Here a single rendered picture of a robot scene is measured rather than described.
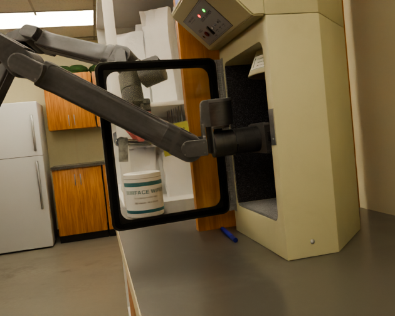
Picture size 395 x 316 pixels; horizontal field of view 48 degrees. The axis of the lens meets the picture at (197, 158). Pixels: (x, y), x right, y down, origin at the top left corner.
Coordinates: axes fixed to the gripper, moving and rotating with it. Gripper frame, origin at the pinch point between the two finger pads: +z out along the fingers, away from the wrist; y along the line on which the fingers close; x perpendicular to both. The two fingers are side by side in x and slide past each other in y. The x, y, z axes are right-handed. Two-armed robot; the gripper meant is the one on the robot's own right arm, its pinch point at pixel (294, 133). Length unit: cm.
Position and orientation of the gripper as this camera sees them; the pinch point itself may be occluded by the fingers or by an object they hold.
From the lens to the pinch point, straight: 103.7
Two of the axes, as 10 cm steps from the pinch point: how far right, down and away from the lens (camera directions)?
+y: -2.2, -0.3, 9.7
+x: 1.3, 9.9, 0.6
